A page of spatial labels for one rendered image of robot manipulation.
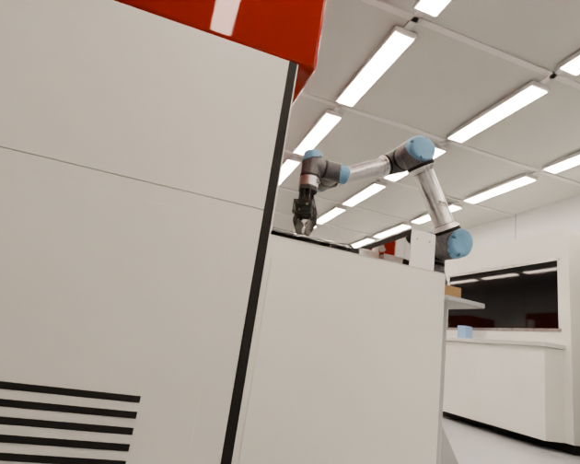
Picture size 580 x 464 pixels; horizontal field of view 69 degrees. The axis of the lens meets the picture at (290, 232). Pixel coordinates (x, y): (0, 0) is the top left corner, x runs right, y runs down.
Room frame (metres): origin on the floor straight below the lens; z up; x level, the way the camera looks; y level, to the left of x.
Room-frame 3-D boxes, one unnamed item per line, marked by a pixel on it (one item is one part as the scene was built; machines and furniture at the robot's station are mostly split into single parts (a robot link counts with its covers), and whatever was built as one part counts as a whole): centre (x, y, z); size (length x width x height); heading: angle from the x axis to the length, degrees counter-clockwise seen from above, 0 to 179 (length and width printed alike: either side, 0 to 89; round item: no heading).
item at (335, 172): (1.55, -0.14, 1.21); 0.11 x 0.11 x 0.08; 16
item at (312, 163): (1.50, -0.05, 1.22); 0.09 x 0.08 x 0.11; 106
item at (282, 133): (1.31, 0.16, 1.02); 0.81 x 0.03 x 0.40; 16
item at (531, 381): (4.72, -2.66, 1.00); 1.80 x 1.08 x 2.00; 16
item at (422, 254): (1.59, -0.37, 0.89); 0.55 x 0.09 x 0.14; 16
